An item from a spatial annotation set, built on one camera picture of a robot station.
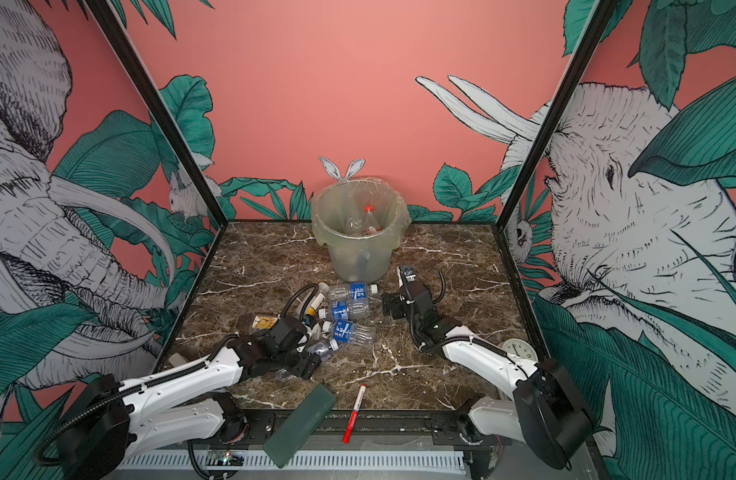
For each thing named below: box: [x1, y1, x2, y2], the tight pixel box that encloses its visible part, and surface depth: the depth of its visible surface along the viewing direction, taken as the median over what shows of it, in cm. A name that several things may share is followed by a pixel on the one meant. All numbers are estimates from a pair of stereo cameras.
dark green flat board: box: [262, 383, 337, 469], surface depth 75 cm
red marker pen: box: [342, 384, 367, 444], surface depth 76 cm
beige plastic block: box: [168, 352, 188, 367], surface depth 83 cm
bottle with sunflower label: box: [252, 315, 279, 330], surface depth 88 cm
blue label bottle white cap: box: [322, 319, 376, 347], surface depth 88 cm
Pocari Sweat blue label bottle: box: [330, 300, 349, 327], surface depth 92 cm
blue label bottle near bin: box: [348, 281, 369, 308], surface depth 96 cm
